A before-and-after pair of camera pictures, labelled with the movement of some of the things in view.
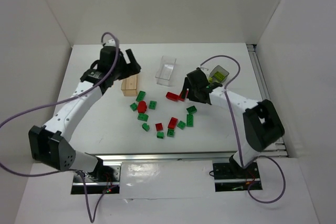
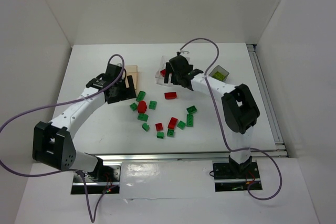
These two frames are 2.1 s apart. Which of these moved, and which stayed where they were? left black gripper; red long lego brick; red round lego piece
Moved: left black gripper; red long lego brick
Stayed: red round lego piece
